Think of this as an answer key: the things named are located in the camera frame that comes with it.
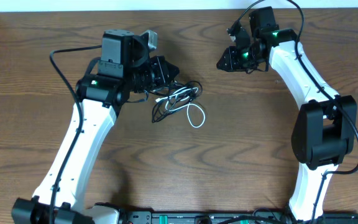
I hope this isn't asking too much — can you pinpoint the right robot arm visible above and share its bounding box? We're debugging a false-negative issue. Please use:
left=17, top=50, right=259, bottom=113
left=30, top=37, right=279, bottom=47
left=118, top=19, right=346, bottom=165
left=216, top=6, right=358, bottom=223

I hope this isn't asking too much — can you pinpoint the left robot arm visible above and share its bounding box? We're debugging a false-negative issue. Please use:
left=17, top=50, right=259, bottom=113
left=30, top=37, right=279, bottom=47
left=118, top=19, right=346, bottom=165
left=11, top=29, right=179, bottom=223

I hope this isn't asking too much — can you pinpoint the black usb cable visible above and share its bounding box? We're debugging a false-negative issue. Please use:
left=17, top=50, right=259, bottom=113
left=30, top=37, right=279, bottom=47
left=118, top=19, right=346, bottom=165
left=127, top=80, right=203, bottom=124

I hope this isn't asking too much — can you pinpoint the white usb cable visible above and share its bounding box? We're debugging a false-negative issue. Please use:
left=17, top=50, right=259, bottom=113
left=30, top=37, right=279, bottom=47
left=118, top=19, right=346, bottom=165
left=155, top=86, right=206, bottom=129

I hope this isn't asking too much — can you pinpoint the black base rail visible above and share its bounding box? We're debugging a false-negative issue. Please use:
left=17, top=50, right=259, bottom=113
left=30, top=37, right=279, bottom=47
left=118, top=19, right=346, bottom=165
left=82, top=202, right=358, bottom=224

